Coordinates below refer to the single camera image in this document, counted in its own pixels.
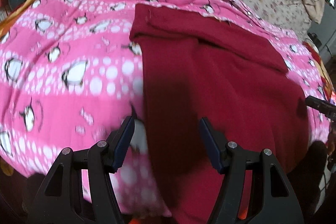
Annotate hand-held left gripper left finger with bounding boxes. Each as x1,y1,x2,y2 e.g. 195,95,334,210
34,116,135,224

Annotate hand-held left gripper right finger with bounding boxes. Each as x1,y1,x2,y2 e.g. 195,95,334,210
199,117,306,224

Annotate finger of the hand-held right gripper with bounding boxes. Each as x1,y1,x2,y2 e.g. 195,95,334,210
305,95,336,120

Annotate maroon fleece pants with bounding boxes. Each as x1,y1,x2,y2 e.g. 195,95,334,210
129,3,310,224

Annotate pink penguin print blanket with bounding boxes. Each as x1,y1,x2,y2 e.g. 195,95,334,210
0,0,332,216

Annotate yellow orange blanket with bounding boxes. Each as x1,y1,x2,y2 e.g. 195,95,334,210
0,0,336,177

